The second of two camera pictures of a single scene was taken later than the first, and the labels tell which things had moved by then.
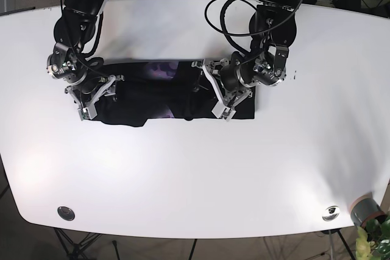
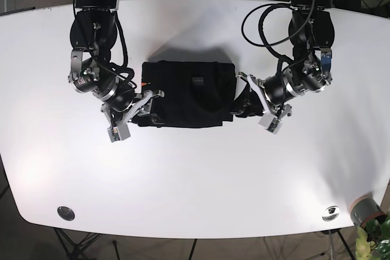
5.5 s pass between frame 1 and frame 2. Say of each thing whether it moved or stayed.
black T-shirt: moved
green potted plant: stayed
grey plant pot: stayed
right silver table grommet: stayed
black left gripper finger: moved
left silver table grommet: stayed
